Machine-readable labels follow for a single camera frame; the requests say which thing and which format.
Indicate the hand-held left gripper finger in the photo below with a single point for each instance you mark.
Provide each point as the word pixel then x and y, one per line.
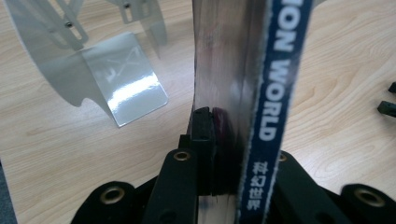
pixel 202 140

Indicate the red glossy magazine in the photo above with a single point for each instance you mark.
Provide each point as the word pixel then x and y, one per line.
pixel 249 62

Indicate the grey metal expandable book rack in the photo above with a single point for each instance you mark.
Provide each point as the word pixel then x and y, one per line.
pixel 118 77

